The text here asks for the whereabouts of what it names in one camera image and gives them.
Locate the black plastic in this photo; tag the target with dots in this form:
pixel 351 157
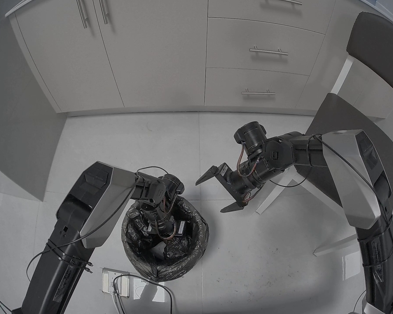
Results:
pixel 174 251

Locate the white cabinet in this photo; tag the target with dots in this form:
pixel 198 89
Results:
pixel 150 44

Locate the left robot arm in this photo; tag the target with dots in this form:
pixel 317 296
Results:
pixel 95 191

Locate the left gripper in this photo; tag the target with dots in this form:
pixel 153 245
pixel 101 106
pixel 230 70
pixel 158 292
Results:
pixel 160 221

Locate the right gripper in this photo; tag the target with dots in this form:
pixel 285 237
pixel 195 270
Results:
pixel 245 178

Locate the white chair with grey seat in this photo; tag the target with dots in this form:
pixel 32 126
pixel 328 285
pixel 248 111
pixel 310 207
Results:
pixel 373 44

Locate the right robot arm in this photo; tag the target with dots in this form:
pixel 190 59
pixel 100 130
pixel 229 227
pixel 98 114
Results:
pixel 347 149

